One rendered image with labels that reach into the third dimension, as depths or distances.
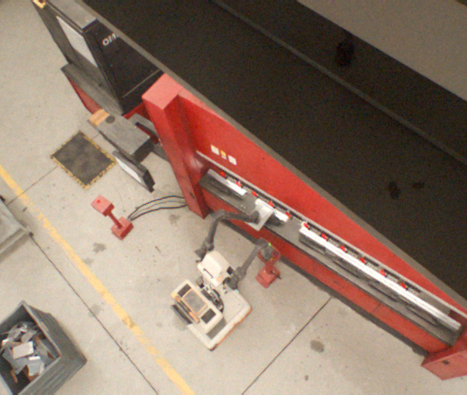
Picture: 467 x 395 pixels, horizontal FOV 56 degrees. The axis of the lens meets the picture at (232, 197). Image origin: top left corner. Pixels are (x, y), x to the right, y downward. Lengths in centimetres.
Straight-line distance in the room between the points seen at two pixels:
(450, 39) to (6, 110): 770
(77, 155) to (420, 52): 657
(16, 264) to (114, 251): 129
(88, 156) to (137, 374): 310
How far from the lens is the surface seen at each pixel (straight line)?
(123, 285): 566
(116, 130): 422
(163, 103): 380
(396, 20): 24
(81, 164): 662
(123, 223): 582
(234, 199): 480
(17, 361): 532
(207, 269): 407
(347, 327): 530
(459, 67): 24
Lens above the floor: 515
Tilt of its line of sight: 63 degrees down
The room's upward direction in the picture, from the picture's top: 11 degrees counter-clockwise
